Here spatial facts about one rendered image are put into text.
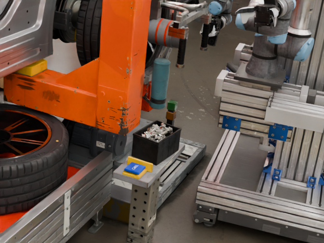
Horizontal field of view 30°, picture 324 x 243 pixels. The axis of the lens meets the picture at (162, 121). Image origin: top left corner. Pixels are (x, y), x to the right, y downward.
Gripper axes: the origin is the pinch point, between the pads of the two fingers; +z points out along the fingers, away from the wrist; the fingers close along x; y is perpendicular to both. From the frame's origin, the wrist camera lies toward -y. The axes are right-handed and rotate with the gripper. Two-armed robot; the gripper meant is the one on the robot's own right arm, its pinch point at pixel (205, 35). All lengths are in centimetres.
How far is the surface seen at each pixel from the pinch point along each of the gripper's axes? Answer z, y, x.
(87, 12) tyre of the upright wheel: 48, 13, -46
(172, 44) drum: 22.4, -1.5, -9.8
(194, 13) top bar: 16.3, 15.0, -1.9
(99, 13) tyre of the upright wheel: 48, 14, -40
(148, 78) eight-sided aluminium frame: 25.7, -22.4, -20.0
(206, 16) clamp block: 2.5, 11.2, 0.2
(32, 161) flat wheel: 118, -33, -29
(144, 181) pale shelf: 98, -38, 14
